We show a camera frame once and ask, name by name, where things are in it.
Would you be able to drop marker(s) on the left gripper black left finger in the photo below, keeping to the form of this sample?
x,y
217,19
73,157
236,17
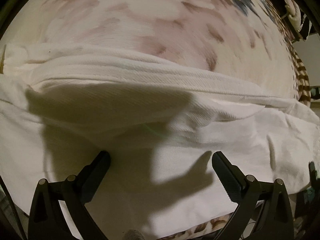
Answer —
x,y
46,220

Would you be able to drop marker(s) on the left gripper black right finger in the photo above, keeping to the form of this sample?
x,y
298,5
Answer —
x,y
274,220

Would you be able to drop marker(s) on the white pants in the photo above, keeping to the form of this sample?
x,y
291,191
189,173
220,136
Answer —
x,y
61,104

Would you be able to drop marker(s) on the floral bed blanket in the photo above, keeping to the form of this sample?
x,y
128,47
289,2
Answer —
x,y
245,39

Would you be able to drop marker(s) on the white jacket on chair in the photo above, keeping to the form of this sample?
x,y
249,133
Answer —
x,y
294,14

